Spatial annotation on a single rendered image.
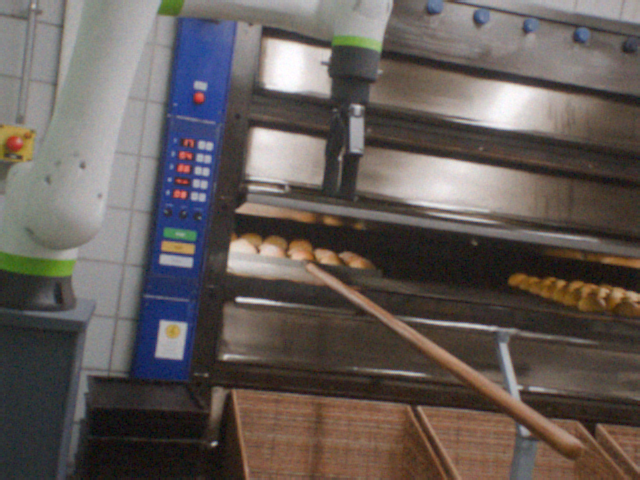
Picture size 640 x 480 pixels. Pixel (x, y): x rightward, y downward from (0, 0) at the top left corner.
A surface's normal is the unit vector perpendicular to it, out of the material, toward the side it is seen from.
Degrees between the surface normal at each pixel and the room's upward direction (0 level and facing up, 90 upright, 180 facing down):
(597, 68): 90
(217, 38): 90
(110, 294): 90
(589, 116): 70
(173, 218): 90
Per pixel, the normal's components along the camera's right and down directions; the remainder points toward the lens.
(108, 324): 0.22, 0.11
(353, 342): 0.26, -0.23
